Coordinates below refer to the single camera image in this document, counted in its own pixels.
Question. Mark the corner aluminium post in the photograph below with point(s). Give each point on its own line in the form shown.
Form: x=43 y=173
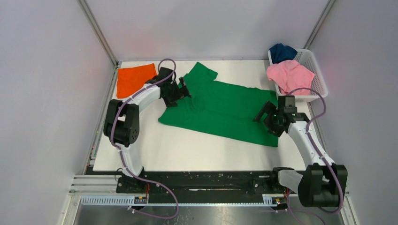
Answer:
x=326 y=11
x=98 y=32

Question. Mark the left corner aluminium post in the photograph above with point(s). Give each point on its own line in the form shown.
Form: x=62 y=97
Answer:
x=98 y=32

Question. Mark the pink t-shirt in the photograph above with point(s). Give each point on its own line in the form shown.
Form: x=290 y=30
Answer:
x=289 y=75

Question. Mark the white plastic laundry basket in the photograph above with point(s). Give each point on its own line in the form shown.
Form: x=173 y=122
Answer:
x=307 y=59

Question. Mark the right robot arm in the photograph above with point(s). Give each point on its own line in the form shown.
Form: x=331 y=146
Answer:
x=311 y=161

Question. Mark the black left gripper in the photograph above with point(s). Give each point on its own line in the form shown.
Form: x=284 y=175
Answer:
x=170 y=101

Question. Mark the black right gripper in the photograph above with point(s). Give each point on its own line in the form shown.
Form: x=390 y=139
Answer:
x=270 y=108

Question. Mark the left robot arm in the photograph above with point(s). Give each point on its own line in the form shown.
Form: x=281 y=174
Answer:
x=122 y=122

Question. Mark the right corner aluminium post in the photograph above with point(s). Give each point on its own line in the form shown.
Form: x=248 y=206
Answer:
x=326 y=11

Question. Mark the green t-shirt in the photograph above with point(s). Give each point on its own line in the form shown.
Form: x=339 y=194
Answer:
x=221 y=109

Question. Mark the aluminium front frame rail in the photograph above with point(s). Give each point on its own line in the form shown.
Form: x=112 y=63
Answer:
x=186 y=188

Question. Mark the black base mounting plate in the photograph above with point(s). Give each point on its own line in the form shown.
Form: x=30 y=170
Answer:
x=228 y=187

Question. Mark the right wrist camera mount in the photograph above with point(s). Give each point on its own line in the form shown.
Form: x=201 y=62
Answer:
x=286 y=104

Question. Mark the folded orange t-shirt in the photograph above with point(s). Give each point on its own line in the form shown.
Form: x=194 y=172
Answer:
x=130 y=80

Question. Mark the navy blue t-shirt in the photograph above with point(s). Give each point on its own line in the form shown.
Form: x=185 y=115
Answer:
x=280 y=52

